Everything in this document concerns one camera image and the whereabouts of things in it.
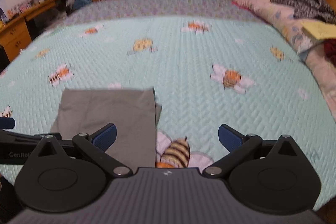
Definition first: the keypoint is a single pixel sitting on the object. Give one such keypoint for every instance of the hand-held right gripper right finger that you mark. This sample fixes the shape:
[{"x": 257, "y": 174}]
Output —
[{"x": 229, "y": 138}]

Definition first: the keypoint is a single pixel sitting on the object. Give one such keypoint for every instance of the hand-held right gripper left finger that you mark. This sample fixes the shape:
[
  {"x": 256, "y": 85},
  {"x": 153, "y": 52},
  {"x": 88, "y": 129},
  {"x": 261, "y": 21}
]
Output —
[{"x": 106, "y": 138}]

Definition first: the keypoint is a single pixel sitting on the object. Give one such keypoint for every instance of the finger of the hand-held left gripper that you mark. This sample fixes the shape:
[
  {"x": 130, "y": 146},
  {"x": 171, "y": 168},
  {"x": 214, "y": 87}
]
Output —
[{"x": 7, "y": 123}]

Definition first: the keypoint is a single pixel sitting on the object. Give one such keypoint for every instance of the grey t-shirt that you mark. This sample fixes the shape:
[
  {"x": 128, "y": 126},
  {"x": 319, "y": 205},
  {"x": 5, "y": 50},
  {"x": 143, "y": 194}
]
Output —
[{"x": 110, "y": 113}]

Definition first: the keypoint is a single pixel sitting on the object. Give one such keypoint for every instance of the blue clothes pile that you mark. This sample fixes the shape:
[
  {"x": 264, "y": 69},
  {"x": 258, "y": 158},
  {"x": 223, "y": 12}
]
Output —
[{"x": 78, "y": 1}]

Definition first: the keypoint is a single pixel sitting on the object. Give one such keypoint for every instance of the black chair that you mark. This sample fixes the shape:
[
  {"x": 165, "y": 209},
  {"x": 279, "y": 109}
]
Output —
[{"x": 3, "y": 60}]

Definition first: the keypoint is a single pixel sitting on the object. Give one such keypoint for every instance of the wooden desk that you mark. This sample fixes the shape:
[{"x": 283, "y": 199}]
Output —
[{"x": 15, "y": 37}]

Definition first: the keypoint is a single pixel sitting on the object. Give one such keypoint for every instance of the bee-print quilted bedspread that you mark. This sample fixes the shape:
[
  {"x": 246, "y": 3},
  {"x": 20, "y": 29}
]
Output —
[{"x": 197, "y": 56}]

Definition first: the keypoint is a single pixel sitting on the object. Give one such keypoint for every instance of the pink floral duvet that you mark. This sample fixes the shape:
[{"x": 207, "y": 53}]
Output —
[{"x": 278, "y": 14}]

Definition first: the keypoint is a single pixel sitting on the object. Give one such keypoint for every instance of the dark red cloth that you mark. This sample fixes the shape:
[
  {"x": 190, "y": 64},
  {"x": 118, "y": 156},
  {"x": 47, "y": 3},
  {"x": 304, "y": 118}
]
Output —
[{"x": 331, "y": 50}]

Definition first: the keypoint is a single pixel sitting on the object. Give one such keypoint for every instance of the yellow cloth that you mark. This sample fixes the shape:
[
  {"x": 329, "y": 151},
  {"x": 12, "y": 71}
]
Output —
[{"x": 320, "y": 29}]

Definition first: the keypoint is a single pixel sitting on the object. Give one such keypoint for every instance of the black-white patterned blanket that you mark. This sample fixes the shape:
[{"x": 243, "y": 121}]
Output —
[{"x": 302, "y": 1}]

